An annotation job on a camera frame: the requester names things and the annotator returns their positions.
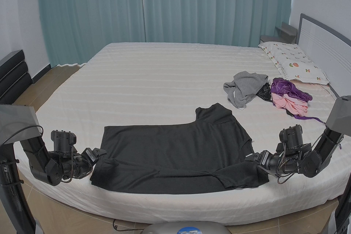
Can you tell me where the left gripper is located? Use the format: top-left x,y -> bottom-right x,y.
82,147 -> 108,170

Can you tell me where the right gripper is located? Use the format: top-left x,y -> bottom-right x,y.
245,150 -> 275,173

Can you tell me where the bed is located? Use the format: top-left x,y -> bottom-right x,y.
14,14 -> 351,226

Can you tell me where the pink garment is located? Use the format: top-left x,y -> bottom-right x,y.
271,93 -> 309,117

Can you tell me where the black satin garment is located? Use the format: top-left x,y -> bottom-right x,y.
256,83 -> 273,103

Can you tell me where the purple garment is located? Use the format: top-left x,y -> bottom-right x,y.
270,77 -> 328,125

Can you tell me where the grey garment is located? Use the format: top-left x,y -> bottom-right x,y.
223,71 -> 269,110

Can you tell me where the white printed pillow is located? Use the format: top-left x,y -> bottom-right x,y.
258,41 -> 330,86

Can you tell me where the dark grey chest of drawers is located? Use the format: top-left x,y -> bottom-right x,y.
0,50 -> 33,104

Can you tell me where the grey bedside table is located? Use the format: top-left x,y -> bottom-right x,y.
260,22 -> 298,44

